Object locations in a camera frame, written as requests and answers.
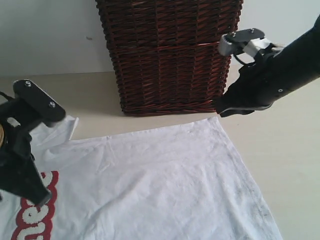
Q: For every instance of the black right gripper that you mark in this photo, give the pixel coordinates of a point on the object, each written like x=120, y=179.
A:
x=259, y=85

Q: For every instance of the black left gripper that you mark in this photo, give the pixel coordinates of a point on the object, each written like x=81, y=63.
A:
x=18, y=173

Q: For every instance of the white t-shirt with red lettering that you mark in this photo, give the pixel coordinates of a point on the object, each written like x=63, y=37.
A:
x=180, y=182

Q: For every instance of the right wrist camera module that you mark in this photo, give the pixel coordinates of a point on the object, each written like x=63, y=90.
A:
x=250, y=41

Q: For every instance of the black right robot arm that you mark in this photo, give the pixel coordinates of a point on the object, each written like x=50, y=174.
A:
x=306, y=50

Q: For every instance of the dark brown wicker basket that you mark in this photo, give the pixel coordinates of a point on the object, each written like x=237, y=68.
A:
x=165, y=52

